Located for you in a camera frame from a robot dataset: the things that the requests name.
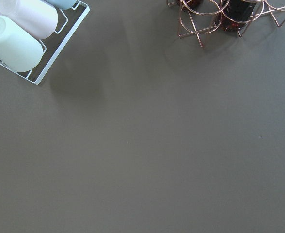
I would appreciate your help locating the dark tea bottle in rack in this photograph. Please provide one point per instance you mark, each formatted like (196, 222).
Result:
(236, 12)

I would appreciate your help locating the mint green cup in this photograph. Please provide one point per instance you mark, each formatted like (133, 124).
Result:
(18, 49)

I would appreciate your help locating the white wire cup rack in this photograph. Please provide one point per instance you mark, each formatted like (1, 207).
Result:
(68, 21)

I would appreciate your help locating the pale pink cup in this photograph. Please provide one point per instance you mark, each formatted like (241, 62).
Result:
(36, 17)

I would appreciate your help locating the pale blue cup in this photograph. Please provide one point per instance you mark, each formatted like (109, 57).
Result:
(62, 4)

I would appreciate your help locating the copper wire bottle rack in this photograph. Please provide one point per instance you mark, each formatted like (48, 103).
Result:
(205, 19)

